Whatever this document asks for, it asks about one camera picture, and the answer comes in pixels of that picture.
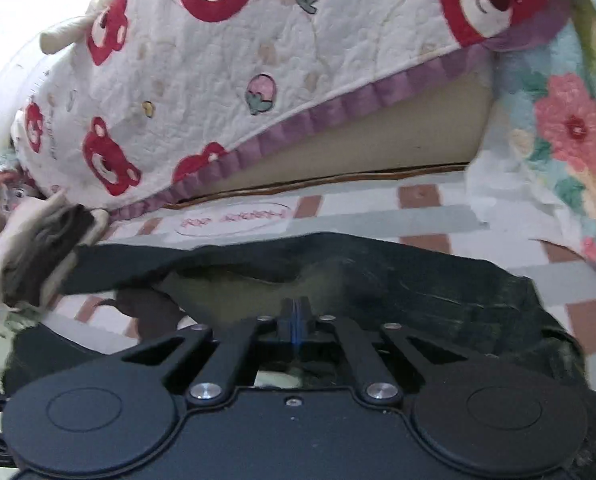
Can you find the grey plush rabbit toy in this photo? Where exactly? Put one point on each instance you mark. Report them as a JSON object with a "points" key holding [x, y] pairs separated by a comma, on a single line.
{"points": [[13, 187]]}

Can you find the beige mattress edge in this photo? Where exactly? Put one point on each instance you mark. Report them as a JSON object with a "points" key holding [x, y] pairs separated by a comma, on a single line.
{"points": [[442, 125]]}

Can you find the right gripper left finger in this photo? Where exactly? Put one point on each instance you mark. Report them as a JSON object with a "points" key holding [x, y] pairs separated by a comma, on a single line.
{"points": [[221, 367]]}

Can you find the floral quilt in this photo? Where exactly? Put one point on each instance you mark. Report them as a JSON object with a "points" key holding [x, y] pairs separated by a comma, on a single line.
{"points": [[535, 173]]}

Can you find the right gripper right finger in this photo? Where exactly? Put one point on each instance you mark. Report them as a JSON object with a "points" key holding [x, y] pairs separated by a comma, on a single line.
{"points": [[341, 339]]}

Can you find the dark blue denim jeans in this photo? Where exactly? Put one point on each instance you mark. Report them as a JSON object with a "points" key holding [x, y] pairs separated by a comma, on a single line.
{"points": [[493, 387]]}

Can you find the white folded garment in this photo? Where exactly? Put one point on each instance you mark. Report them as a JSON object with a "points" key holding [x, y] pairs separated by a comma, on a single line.
{"points": [[21, 227]]}

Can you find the white bear print quilt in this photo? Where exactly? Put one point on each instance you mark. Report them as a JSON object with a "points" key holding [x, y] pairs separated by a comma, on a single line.
{"points": [[149, 100]]}

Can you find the dark brown folded garment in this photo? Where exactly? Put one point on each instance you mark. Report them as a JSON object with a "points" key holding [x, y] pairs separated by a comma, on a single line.
{"points": [[53, 240]]}

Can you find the pale green garment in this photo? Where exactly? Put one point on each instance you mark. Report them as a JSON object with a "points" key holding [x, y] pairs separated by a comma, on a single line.
{"points": [[12, 323]]}

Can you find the checkered bed sheet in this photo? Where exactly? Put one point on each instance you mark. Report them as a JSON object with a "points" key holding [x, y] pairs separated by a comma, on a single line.
{"points": [[429, 212]]}

